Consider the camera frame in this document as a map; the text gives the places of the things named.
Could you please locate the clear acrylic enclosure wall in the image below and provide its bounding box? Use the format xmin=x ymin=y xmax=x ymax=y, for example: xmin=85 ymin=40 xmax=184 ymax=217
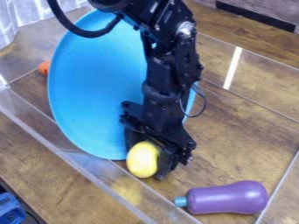
xmin=0 ymin=6 xmax=299 ymax=224

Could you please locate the orange toy carrot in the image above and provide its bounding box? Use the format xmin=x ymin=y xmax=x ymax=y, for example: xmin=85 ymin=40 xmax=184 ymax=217
xmin=38 ymin=60 xmax=50 ymax=76

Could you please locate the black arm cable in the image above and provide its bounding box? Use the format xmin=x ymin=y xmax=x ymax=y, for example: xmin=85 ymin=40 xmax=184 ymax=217
xmin=45 ymin=0 xmax=124 ymax=39

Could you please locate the blue object at corner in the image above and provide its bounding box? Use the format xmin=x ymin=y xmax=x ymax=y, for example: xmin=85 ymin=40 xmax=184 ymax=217
xmin=0 ymin=192 xmax=25 ymax=224

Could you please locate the yellow toy lemon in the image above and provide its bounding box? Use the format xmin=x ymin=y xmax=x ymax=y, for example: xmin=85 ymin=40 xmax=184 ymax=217
xmin=125 ymin=141 xmax=159 ymax=179

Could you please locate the purple toy eggplant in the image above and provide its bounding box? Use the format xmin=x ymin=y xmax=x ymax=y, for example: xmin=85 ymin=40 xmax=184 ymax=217
xmin=173 ymin=180 xmax=268 ymax=214

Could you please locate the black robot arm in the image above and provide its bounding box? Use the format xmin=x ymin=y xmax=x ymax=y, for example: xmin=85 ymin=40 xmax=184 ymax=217
xmin=88 ymin=0 xmax=203 ymax=179

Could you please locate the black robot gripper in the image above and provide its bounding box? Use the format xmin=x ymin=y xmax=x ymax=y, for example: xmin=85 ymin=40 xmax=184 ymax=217
xmin=117 ymin=82 xmax=197 ymax=181

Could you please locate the blue round tray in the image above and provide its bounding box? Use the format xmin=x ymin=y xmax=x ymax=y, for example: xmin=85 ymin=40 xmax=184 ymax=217
xmin=46 ymin=9 xmax=199 ymax=161

